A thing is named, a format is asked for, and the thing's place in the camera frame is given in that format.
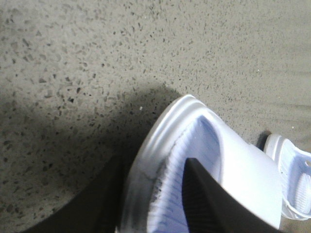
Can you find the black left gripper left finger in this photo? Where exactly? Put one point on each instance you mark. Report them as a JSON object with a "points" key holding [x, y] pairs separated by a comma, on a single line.
{"points": [[95, 209]]}

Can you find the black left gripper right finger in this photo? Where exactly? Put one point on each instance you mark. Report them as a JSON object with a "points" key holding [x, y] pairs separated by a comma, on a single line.
{"points": [[210, 209]]}

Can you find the light blue slipper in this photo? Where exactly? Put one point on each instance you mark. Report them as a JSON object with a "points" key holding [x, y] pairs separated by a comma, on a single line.
{"points": [[152, 198], [294, 166]]}

